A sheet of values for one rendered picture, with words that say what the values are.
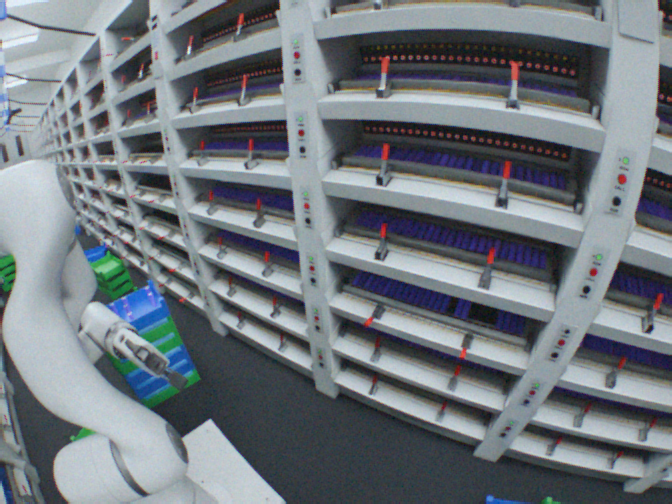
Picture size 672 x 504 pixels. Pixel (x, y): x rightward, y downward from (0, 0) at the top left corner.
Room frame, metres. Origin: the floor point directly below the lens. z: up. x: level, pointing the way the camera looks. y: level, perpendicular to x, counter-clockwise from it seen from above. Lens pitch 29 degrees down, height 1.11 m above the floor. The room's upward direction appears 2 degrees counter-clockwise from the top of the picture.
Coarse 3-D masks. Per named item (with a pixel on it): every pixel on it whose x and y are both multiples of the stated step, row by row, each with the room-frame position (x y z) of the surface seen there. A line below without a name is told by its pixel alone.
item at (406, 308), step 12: (348, 288) 0.76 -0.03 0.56; (372, 300) 0.71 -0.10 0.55; (384, 300) 0.69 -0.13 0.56; (408, 312) 0.65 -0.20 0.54; (420, 312) 0.63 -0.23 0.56; (432, 312) 0.62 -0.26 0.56; (444, 324) 0.59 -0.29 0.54; (456, 324) 0.57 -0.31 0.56; (468, 324) 0.56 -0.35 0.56; (480, 336) 0.52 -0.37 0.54; (492, 336) 0.51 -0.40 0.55; (504, 336) 0.50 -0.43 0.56
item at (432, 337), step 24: (336, 288) 0.78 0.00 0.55; (336, 312) 0.73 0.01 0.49; (360, 312) 0.69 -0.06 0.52; (384, 312) 0.67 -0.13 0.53; (408, 336) 0.60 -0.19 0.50; (432, 336) 0.57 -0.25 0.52; (456, 336) 0.55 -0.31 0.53; (528, 336) 0.48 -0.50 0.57; (480, 360) 0.48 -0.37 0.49; (504, 360) 0.45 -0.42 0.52; (528, 360) 0.43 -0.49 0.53
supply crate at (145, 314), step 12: (144, 288) 0.94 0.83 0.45; (120, 300) 0.85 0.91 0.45; (132, 300) 0.89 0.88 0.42; (144, 300) 0.91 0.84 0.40; (156, 300) 0.91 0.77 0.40; (120, 312) 0.83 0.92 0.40; (132, 312) 0.83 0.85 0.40; (144, 312) 0.83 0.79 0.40; (156, 312) 0.79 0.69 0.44; (168, 312) 0.83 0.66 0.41; (132, 324) 0.72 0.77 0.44; (144, 324) 0.75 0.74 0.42
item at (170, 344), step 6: (174, 336) 0.81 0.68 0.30; (168, 342) 0.79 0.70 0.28; (174, 342) 0.80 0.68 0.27; (180, 342) 0.82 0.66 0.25; (156, 348) 0.75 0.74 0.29; (162, 348) 0.76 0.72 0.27; (168, 348) 0.78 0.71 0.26; (174, 348) 0.80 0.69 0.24; (120, 366) 0.63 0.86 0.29; (126, 366) 0.64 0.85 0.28; (132, 366) 0.66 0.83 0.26; (138, 366) 0.67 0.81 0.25; (126, 372) 0.63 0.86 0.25
